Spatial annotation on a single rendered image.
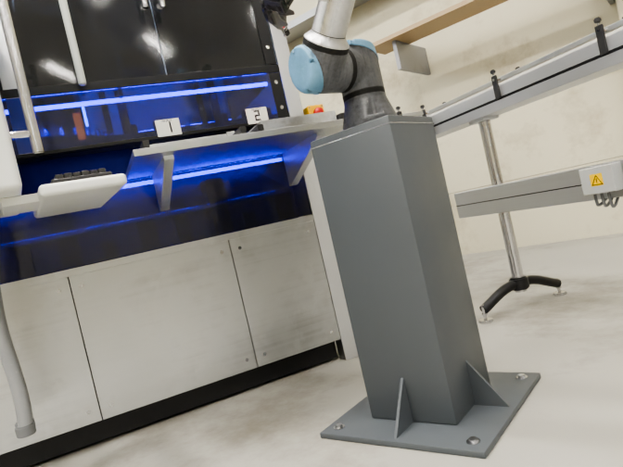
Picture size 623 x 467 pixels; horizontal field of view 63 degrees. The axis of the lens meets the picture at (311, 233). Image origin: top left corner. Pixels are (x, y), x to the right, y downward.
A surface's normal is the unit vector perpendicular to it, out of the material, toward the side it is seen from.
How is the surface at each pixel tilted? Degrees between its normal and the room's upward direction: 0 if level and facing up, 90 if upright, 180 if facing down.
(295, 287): 90
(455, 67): 90
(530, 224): 90
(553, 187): 90
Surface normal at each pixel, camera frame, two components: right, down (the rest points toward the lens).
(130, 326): 0.39, -0.06
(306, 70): -0.80, 0.30
